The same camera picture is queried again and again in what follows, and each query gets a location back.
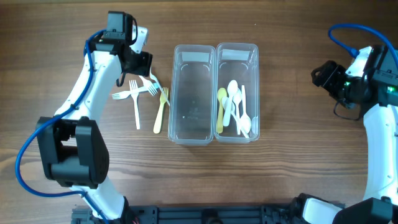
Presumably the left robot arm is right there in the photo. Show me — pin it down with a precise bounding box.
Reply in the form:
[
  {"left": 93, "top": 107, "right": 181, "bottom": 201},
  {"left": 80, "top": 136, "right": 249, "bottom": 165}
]
[{"left": 33, "top": 25, "right": 152, "bottom": 223}]

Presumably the white fork long handle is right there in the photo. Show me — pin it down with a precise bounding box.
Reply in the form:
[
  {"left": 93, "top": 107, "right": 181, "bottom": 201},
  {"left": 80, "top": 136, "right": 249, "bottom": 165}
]
[{"left": 129, "top": 80, "right": 141, "bottom": 129}]

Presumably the white spoon large bowl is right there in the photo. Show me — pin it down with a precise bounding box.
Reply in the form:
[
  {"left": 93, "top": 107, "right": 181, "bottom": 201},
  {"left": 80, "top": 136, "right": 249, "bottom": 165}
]
[{"left": 223, "top": 80, "right": 238, "bottom": 126}]

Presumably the clear white thin fork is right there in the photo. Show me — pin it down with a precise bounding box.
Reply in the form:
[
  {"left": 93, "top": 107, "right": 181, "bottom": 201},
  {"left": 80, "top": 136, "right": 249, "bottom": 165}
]
[{"left": 149, "top": 68, "right": 170, "bottom": 105}]

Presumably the left blue cable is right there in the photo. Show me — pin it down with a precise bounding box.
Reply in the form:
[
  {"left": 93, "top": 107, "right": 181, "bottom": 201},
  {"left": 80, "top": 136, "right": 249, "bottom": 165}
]
[{"left": 14, "top": 29, "right": 109, "bottom": 224}]

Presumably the light blue plastic fork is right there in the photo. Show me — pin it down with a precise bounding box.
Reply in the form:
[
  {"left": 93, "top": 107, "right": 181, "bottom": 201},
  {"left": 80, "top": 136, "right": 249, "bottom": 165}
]
[{"left": 111, "top": 86, "right": 147, "bottom": 100}]

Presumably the white fork tines down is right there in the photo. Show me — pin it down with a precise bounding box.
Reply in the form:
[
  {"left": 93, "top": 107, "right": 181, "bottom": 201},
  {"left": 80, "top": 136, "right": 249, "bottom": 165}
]
[{"left": 139, "top": 76, "right": 157, "bottom": 96}]

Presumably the clear plastic container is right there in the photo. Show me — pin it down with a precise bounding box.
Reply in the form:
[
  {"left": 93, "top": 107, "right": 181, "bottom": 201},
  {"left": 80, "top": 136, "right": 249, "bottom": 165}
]
[
  {"left": 168, "top": 44, "right": 216, "bottom": 145},
  {"left": 215, "top": 42, "right": 260, "bottom": 144}
]

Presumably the thick white spoon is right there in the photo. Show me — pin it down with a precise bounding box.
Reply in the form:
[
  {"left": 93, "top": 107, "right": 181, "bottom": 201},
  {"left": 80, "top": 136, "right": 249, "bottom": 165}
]
[{"left": 222, "top": 96, "right": 249, "bottom": 138}]

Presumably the white spoon long handle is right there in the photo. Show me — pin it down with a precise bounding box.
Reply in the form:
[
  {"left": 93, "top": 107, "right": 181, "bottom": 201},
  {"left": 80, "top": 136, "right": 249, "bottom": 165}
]
[{"left": 233, "top": 88, "right": 242, "bottom": 135}]

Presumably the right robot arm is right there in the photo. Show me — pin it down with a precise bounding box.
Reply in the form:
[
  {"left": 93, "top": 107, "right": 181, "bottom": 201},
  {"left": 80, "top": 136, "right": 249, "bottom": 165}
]
[{"left": 289, "top": 45, "right": 397, "bottom": 223}]

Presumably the white spoon bowl down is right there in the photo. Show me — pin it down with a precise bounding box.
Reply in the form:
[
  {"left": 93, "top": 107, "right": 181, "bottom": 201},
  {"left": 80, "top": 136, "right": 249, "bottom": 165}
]
[{"left": 240, "top": 85, "right": 251, "bottom": 134}]

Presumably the clear left plastic container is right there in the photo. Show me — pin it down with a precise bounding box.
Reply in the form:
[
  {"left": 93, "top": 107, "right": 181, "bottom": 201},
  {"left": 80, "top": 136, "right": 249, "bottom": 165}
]
[{"left": 168, "top": 44, "right": 216, "bottom": 145}]

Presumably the yellow plastic spoon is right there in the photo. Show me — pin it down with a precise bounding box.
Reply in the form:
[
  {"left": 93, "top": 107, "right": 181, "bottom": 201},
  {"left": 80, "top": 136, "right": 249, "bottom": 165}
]
[{"left": 216, "top": 88, "right": 227, "bottom": 134}]

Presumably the clear right plastic container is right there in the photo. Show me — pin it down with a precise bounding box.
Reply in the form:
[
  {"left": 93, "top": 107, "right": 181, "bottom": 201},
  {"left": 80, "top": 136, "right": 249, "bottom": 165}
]
[{"left": 215, "top": 42, "right": 260, "bottom": 144}]

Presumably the yellow plastic fork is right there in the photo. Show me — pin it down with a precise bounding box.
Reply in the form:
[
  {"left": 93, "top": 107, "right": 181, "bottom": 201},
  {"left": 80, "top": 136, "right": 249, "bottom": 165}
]
[{"left": 153, "top": 87, "right": 169, "bottom": 134}]

